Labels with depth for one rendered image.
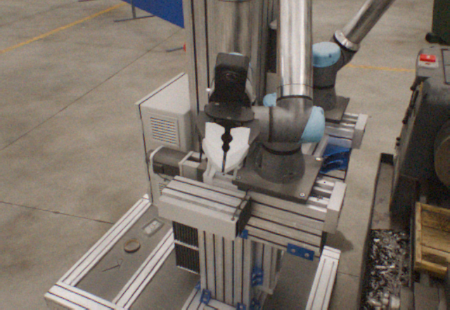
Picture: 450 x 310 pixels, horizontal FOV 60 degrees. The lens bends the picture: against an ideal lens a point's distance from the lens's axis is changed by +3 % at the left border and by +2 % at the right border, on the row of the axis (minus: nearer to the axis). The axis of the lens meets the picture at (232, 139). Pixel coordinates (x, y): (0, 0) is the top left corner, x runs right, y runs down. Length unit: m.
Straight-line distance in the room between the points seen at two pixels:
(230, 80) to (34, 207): 2.69
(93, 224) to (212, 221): 1.76
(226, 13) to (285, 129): 0.33
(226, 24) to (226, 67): 0.43
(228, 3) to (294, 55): 0.22
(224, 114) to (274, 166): 0.56
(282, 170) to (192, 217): 0.31
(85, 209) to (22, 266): 0.53
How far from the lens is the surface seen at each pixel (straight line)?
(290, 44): 0.81
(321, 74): 1.48
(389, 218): 2.06
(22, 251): 2.82
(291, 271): 2.14
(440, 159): 1.56
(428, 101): 1.63
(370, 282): 1.71
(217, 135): 0.50
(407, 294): 1.18
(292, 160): 1.10
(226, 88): 0.56
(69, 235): 2.80
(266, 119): 0.75
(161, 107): 1.39
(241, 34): 0.95
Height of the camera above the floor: 1.84
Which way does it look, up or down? 31 degrees down
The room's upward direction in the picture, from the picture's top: straight up
